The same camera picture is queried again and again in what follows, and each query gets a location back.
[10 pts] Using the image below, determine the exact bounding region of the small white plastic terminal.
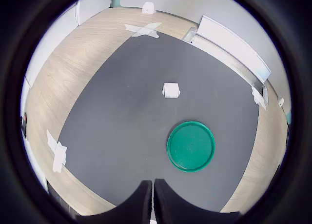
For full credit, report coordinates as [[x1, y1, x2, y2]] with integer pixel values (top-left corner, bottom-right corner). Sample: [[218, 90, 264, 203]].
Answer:
[[162, 82, 181, 99]]

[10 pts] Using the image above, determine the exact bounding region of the wide white tape piece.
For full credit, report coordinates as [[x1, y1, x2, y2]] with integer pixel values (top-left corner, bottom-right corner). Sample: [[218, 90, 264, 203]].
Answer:
[[52, 141, 68, 173], [251, 86, 263, 104]]

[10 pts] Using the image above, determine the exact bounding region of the round green lid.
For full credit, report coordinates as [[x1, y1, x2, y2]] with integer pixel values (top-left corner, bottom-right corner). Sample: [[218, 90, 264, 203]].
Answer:
[[166, 121, 216, 172]]

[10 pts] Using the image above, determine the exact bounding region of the wide white partition panel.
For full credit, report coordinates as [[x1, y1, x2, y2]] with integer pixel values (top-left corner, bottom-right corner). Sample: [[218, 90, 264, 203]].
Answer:
[[25, 1, 80, 88]]

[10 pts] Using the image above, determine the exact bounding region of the narrow white partition panel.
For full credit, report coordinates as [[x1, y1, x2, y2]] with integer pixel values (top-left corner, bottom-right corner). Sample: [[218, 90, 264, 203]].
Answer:
[[77, 0, 115, 26]]

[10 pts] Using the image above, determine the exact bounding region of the dark grey mat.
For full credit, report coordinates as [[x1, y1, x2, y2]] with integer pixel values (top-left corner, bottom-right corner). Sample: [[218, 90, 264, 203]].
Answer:
[[59, 33, 260, 214]]

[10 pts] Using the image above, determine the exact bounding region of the aluminium cable duct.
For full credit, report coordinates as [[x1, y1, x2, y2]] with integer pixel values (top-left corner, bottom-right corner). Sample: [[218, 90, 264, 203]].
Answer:
[[183, 15, 272, 105]]

